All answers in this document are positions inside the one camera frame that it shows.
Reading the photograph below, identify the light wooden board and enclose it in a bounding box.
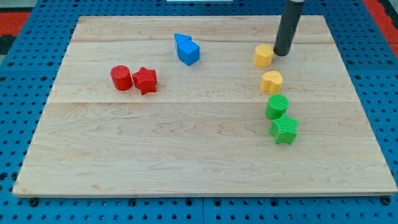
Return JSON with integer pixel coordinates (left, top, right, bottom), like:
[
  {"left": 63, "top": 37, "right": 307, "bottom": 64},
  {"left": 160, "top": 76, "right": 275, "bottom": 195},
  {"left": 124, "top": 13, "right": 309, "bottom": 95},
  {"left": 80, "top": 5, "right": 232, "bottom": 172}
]
[{"left": 12, "top": 16, "right": 397, "bottom": 198}]

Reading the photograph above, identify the blue cube block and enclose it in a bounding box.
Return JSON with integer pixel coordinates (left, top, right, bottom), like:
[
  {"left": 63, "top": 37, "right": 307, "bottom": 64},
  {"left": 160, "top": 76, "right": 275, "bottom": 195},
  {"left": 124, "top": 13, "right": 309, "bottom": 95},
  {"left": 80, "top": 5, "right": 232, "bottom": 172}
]
[{"left": 177, "top": 40, "right": 200, "bottom": 66}]

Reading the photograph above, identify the red star block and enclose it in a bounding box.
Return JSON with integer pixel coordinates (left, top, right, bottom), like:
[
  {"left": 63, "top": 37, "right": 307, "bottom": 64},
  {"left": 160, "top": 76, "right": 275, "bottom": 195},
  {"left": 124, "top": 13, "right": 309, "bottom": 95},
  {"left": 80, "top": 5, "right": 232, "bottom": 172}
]
[{"left": 132, "top": 67, "right": 157, "bottom": 95}]

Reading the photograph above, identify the blue triangular prism block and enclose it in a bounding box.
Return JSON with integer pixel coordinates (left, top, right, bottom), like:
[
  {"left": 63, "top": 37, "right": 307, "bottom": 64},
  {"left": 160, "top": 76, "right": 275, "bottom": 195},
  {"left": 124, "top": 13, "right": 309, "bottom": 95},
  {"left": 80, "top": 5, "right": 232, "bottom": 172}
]
[{"left": 174, "top": 33, "right": 192, "bottom": 51}]

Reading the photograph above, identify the yellow heart block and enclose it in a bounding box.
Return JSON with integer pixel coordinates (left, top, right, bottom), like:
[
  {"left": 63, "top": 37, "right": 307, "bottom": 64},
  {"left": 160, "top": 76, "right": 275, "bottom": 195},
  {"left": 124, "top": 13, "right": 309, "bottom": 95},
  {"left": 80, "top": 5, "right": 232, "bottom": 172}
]
[{"left": 260, "top": 71, "right": 284, "bottom": 95}]

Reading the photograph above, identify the green cylinder block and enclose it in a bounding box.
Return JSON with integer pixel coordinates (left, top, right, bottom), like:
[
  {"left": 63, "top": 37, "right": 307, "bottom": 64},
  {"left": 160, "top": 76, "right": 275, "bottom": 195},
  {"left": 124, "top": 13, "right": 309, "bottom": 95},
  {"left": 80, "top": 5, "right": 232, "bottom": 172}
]
[{"left": 264, "top": 94, "right": 289, "bottom": 120}]

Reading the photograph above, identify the red cylinder block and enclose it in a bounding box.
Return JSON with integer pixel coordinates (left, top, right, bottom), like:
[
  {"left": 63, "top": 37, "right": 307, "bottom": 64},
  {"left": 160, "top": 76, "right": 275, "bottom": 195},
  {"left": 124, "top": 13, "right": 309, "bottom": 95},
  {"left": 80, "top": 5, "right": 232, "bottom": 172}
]
[{"left": 110, "top": 65, "right": 133, "bottom": 91}]

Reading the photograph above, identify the green star block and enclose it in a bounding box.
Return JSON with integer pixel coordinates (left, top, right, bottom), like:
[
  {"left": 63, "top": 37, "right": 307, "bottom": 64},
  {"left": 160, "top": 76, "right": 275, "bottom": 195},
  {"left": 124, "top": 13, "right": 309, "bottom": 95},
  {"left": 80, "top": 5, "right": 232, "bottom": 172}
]
[{"left": 269, "top": 113, "right": 300, "bottom": 145}]

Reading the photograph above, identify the yellow hexagon block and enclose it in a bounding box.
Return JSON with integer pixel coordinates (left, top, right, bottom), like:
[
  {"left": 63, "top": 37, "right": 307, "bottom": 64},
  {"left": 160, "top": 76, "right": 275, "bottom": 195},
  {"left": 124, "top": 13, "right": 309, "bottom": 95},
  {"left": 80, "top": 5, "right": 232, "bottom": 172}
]
[{"left": 253, "top": 44, "right": 274, "bottom": 68}]

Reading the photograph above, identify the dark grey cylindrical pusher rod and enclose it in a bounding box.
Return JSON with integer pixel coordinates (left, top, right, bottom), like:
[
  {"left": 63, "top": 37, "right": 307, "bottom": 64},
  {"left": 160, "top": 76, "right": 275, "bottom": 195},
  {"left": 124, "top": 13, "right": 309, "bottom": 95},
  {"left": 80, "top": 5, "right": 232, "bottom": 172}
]
[{"left": 274, "top": 0, "right": 305, "bottom": 56}]

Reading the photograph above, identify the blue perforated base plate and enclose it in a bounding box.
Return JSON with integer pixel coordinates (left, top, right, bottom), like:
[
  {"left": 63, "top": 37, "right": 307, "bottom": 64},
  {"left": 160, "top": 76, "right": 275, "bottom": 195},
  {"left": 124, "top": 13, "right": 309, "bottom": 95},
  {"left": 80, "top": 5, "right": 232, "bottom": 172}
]
[{"left": 1, "top": 0, "right": 397, "bottom": 223}]

